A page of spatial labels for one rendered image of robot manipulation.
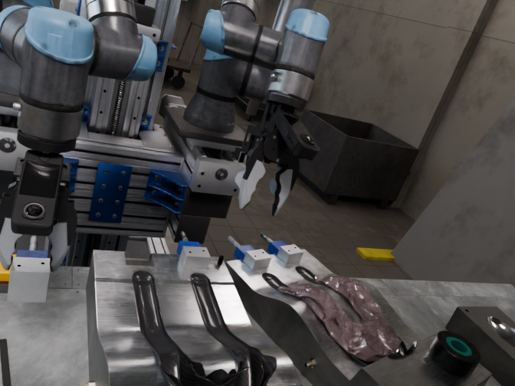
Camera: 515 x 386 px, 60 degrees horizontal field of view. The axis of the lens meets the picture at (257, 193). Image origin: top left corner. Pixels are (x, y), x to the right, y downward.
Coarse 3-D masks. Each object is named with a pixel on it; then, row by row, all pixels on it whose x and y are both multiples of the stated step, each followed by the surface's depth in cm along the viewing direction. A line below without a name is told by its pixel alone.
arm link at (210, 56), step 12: (204, 60) 121; (216, 60) 118; (228, 60) 117; (240, 60) 119; (204, 72) 121; (216, 72) 119; (228, 72) 119; (240, 72) 119; (204, 84) 121; (216, 84) 120; (228, 84) 120; (240, 84) 120; (228, 96) 122
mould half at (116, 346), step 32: (96, 256) 81; (160, 256) 87; (96, 288) 74; (128, 288) 76; (160, 288) 79; (224, 288) 85; (96, 320) 68; (128, 320) 70; (192, 320) 74; (96, 352) 65; (128, 352) 59; (192, 352) 62; (224, 352) 63; (96, 384) 61; (128, 384) 53; (160, 384) 55; (288, 384) 61
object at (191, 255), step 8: (184, 232) 98; (184, 240) 95; (184, 248) 87; (192, 248) 88; (200, 248) 89; (184, 256) 87; (192, 256) 86; (200, 256) 87; (208, 256) 88; (184, 264) 86; (192, 264) 87; (200, 264) 87
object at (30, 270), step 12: (36, 240) 73; (24, 252) 68; (36, 252) 68; (12, 264) 62; (24, 264) 63; (36, 264) 64; (48, 264) 65; (12, 276) 62; (24, 276) 62; (36, 276) 63; (48, 276) 63; (12, 288) 62; (24, 288) 63; (36, 288) 64; (12, 300) 63; (24, 300) 64; (36, 300) 64
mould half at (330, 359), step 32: (256, 288) 94; (320, 288) 96; (256, 320) 92; (288, 320) 85; (320, 320) 84; (352, 320) 88; (288, 352) 85; (320, 352) 79; (416, 352) 81; (320, 384) 79; (352, 384) 74; (384, 384) 70; (416, 384) 73; (448, 384) 75; (480, 384) 79
